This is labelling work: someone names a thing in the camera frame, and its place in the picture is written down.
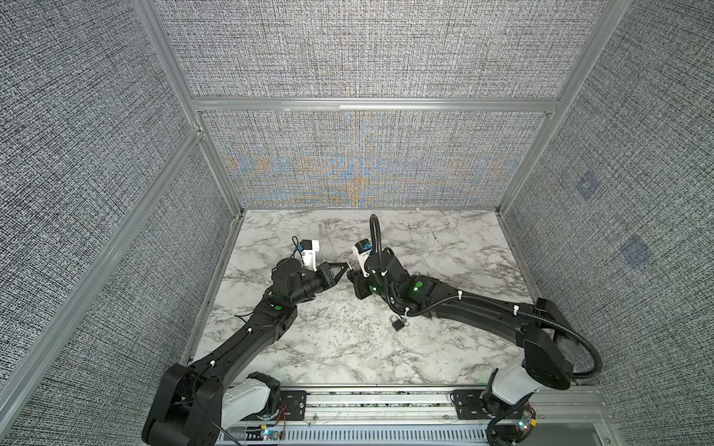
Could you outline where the small black padlock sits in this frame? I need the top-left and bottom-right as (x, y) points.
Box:
(390, 315), (408, 332)

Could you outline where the aluminium frame back bar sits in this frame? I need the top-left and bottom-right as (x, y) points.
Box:
(192, 97), (560, 113)

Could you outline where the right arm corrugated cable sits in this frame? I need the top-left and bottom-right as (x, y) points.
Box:
(369, 214), (604, 380)

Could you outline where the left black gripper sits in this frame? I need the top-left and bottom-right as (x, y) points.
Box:
(289, 263), (347, 308)

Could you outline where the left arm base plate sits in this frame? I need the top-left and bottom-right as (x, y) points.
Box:
(267, 390), (308, 423)

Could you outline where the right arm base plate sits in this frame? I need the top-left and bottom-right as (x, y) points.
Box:
(449, 388), (509, 420)

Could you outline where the aluminium front rail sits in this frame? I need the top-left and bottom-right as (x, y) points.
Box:
(214, 380), (626, 445)

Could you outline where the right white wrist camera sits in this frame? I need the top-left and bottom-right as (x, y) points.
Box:
(353, 239), (372, 277)

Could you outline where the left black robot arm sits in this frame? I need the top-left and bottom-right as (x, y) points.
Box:
(141, 258), (349, 445)

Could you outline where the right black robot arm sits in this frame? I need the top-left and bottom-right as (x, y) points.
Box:
(349, 246), (578, 404)

